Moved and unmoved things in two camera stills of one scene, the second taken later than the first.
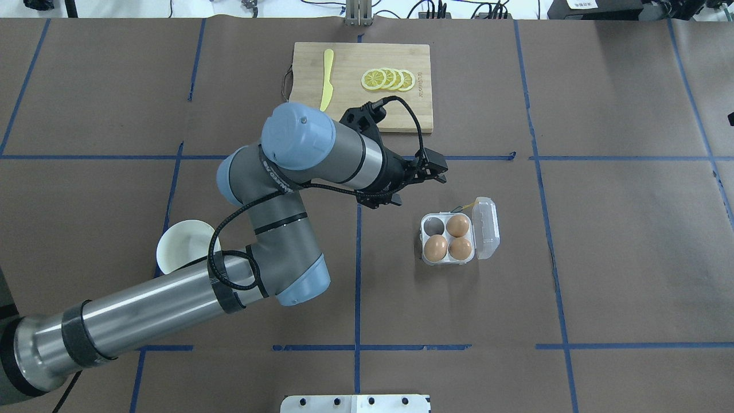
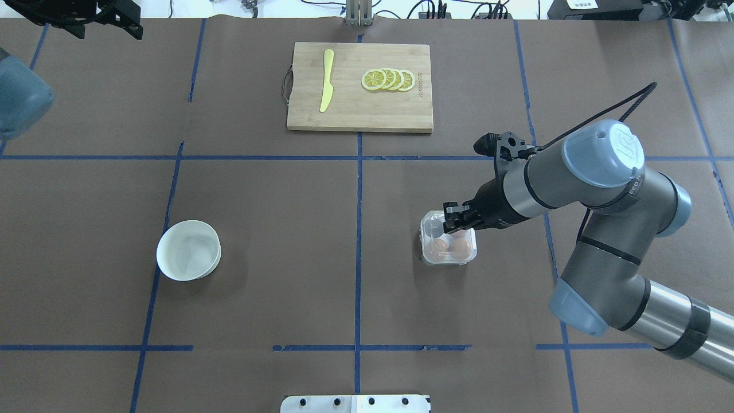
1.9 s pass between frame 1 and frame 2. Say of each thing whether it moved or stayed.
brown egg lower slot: stayed
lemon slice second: stayed
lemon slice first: stayed
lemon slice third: stayed
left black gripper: moved
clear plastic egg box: moved
